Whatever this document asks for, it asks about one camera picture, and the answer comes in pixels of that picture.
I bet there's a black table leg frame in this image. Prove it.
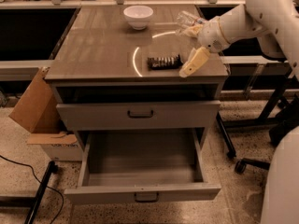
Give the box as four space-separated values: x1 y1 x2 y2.
216 78 292 159

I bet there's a black stand leg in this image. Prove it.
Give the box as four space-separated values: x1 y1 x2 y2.
0 161 58 224

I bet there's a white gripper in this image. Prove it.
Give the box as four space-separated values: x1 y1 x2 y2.
178 16 230 77

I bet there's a brown cardboard flap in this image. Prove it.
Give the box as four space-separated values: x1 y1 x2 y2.
9 68 60 133

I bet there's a closed upper drawer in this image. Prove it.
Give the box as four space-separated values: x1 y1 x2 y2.
57 101 220 131

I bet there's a grey drawer cabinet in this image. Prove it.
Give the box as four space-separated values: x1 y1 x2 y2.
45 4 230 161

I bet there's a white cardboard box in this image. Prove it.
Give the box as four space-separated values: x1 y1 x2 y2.
27 132 83 161

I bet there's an open lower drawer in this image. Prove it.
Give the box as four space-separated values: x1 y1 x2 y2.
64 128 221 204

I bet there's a clear plastic water bottle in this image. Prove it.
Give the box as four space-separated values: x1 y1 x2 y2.
177 10 206 35

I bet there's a dark rxbar chocolate wrapper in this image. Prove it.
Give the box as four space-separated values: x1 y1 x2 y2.
147 55 182 70

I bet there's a white ceramic bowl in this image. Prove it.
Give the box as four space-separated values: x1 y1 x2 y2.
123 6 153 30

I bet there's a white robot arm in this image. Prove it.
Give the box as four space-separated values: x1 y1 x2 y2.
179 0 299 224

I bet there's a black floor cable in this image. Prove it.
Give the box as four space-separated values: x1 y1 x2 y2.
0 154 65 224

